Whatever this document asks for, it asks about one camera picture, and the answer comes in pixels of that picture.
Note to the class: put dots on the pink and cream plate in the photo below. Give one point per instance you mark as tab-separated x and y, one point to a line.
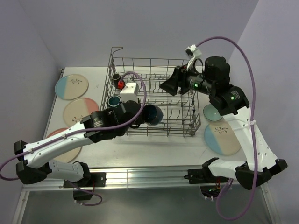
78	109

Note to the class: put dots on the blue cream plate right side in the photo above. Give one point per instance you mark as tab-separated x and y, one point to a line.
221	139

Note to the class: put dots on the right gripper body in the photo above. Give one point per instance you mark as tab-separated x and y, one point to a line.
190	80

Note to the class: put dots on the pink cream plate near edge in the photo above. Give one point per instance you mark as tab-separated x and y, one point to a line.
68	156

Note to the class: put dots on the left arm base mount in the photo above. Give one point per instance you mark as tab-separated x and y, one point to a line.
82	191

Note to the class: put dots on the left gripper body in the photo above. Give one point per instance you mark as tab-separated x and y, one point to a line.
138	120

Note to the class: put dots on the blue and cream plate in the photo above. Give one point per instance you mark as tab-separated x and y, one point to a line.
71	87

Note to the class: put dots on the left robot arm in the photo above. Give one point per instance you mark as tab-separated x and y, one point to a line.
37	160

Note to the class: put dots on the aluminium rail frame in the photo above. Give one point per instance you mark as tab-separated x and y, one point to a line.
145	184

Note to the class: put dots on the grey wire dish rack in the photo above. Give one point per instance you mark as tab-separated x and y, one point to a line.
181	113

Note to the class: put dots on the dark green mug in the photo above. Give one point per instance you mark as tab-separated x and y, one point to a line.
114	101

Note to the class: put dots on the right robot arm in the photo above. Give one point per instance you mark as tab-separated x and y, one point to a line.
261	163

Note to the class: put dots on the dark blue mug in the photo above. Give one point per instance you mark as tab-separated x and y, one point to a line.
152	115

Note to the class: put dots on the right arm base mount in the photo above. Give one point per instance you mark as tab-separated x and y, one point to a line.
210	186

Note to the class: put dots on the light green bowl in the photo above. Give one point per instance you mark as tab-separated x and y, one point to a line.
211	113

